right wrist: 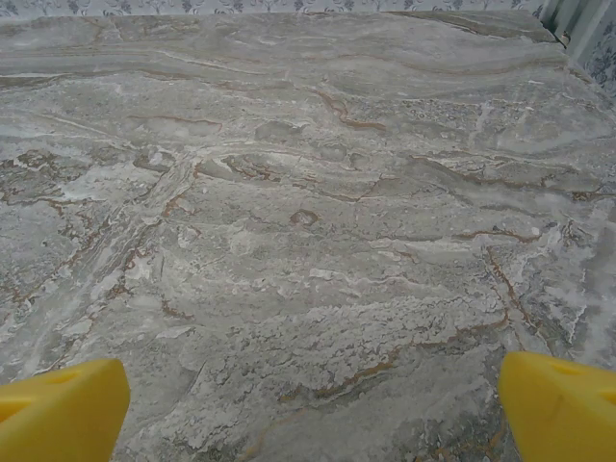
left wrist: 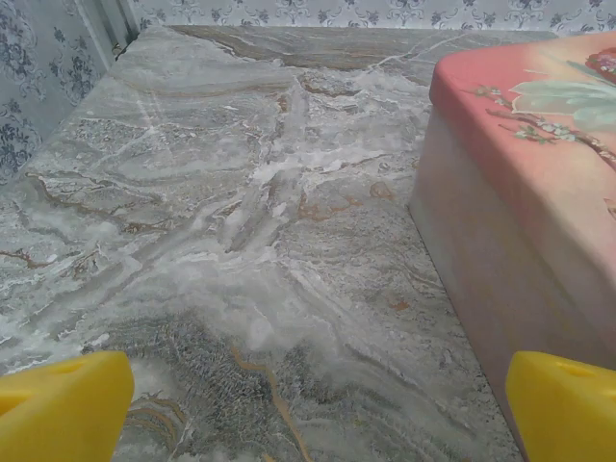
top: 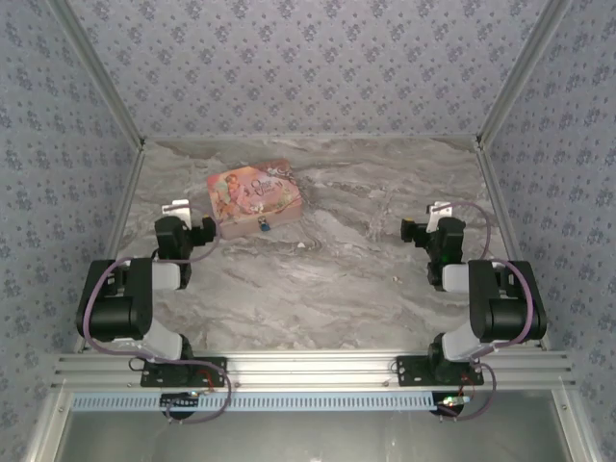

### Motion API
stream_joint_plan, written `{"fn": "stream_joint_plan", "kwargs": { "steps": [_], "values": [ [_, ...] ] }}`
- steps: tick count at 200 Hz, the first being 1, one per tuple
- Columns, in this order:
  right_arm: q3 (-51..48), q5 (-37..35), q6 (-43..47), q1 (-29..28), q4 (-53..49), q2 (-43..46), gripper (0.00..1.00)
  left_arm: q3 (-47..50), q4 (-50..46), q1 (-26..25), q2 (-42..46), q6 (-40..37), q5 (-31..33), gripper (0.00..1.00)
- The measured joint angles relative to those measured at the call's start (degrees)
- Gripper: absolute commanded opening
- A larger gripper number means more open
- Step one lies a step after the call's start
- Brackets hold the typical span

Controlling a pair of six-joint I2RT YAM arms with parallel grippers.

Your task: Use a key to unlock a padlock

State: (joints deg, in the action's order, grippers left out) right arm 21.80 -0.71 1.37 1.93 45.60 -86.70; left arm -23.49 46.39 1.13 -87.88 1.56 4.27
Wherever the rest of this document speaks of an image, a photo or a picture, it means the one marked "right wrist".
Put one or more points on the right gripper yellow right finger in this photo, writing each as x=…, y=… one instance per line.
x=563, y=414

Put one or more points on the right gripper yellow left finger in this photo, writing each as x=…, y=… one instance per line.
x=62, y=414

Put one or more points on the aluminium corner frame post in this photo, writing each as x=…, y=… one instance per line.
x=558, y=21

